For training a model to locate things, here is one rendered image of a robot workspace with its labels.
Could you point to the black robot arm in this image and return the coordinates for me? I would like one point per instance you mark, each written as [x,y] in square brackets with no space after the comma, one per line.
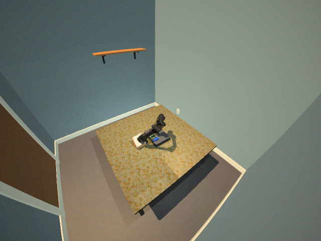
[156,128]

